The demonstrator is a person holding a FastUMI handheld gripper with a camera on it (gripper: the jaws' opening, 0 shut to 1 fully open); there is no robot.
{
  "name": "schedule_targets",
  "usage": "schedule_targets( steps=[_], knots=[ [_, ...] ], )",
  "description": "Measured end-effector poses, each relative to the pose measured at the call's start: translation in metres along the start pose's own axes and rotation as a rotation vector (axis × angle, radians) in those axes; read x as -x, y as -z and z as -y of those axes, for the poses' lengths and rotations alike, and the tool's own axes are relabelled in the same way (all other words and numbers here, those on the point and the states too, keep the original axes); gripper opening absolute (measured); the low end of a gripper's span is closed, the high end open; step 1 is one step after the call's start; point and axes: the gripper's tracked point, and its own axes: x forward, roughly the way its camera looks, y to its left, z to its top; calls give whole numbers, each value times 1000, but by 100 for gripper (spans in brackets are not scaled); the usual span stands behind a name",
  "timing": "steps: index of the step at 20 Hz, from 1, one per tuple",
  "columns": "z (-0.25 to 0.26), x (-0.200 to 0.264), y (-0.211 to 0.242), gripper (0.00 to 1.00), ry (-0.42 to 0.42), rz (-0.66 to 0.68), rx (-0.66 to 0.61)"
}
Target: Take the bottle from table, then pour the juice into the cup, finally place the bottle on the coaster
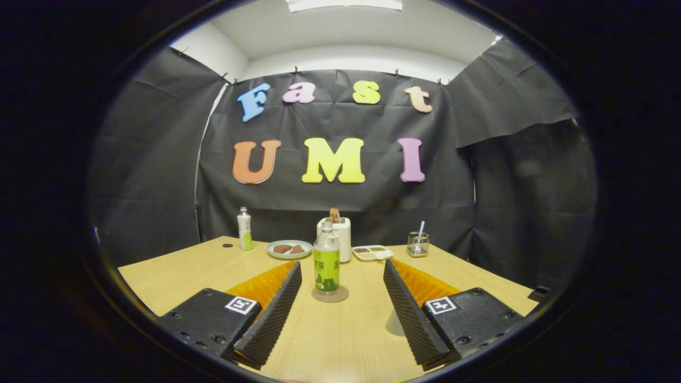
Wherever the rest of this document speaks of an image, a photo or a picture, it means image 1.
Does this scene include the white toaster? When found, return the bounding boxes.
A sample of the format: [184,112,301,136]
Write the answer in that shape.
[317,217,352,263]

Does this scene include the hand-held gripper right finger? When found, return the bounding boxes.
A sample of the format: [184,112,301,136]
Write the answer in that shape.
[383,259,525,372]

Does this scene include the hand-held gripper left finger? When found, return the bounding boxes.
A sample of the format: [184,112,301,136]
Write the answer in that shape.
[158,261,303,370]

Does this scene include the wooden table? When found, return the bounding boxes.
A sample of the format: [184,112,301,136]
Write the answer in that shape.
[117,236,539,383]

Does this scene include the white divided tray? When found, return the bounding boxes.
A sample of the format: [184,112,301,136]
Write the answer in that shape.
[352,245,394,262]

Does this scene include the green label juice bottle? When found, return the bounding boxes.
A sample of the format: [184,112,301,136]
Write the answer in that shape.
[313,222,341,294]

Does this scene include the round brown coaster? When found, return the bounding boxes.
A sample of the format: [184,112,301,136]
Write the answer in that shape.
[312,286,350,303]

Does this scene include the ceiling light panel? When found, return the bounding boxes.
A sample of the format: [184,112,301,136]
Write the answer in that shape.
[286,0,403,12]

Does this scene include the pale green plate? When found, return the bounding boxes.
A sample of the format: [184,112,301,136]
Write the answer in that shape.
[266,240,313,260]

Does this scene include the small white green bottle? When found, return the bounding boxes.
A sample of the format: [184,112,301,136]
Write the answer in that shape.
[237,207,254,251]

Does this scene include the metal wire holder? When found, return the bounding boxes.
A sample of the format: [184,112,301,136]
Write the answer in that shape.
[407,231,430,258]

